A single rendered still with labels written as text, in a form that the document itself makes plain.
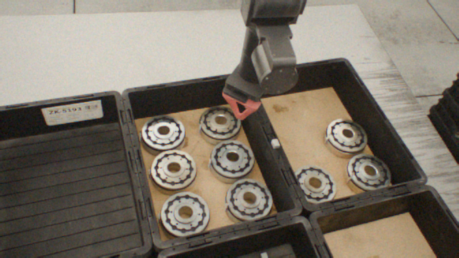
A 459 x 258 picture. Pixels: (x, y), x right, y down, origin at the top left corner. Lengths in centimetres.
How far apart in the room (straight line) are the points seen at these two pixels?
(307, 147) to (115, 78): 63
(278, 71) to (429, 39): 254
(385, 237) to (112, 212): 60
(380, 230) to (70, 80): 96
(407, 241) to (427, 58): 202
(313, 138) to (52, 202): 63
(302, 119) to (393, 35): 194
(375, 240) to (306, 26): 89
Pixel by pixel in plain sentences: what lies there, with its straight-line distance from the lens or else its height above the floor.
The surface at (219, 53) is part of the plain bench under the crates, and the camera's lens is 144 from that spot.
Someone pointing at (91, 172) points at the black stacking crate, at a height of 83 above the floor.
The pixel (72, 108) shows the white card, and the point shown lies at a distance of 102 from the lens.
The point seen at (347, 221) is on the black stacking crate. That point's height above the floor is 87.
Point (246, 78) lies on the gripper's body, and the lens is 71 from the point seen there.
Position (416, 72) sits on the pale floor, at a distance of 281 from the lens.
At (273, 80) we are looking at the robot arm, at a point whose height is 124.
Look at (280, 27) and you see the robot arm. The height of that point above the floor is 128.
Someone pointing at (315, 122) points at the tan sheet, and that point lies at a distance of 113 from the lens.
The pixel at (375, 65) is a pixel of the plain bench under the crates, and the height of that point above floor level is 70.
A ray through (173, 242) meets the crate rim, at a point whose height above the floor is 93.
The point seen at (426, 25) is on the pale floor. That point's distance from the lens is 321.
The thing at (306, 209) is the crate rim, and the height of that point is 93.
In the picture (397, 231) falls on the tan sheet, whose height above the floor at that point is 83.
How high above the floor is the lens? 167
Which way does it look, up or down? 52 degrees down
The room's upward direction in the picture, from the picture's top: 11 degrees clockwise
